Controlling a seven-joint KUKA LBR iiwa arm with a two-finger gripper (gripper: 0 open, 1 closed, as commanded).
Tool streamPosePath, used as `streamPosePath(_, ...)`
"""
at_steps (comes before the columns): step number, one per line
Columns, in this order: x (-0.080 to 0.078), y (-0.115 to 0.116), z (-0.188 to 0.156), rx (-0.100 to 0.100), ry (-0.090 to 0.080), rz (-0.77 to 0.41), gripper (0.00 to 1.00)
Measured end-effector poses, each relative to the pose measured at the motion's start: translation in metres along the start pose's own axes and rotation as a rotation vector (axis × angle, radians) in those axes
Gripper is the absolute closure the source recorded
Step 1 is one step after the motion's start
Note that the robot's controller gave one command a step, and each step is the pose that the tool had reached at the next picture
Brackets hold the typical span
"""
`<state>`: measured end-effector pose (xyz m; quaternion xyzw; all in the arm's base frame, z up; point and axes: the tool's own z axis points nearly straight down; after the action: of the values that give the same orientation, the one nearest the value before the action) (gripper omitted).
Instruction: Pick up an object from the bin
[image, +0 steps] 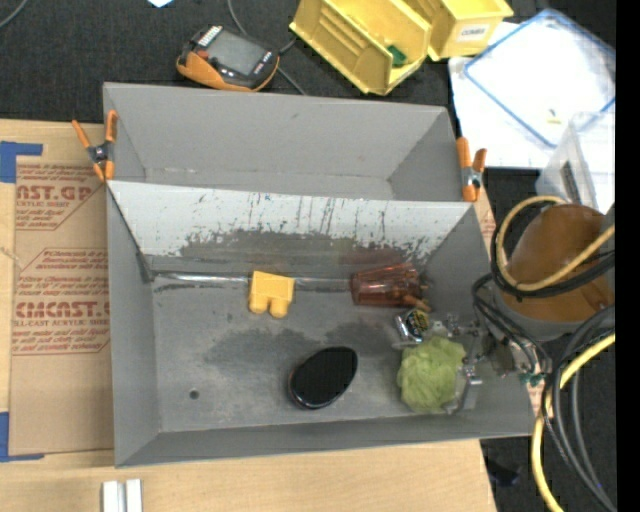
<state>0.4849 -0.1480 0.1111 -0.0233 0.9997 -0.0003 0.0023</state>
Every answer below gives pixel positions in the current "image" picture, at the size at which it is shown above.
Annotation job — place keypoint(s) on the yellow toy building block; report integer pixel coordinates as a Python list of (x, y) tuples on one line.
[(270, 292)]

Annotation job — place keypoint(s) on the orange-brown clear plastic cup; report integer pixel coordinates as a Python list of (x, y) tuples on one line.
[(382, 287)]

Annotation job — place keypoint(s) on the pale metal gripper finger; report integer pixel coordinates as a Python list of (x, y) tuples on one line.
[(462, 327), (470, 385)]

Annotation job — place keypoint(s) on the black glossy oval object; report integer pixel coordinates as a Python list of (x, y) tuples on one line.
[(325, 377)]

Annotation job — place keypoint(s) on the black and yellow foil packet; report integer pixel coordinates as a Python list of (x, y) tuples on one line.
[(414, 322)]

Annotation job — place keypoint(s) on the grey metal bin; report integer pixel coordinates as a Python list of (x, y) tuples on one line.
[(250, 370)]

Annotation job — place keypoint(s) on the brown cardboard board red print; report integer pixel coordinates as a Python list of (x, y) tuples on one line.
[(60, 390)]

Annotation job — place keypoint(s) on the light green fluffy cloth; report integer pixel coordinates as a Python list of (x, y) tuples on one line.
[(430, 375)]

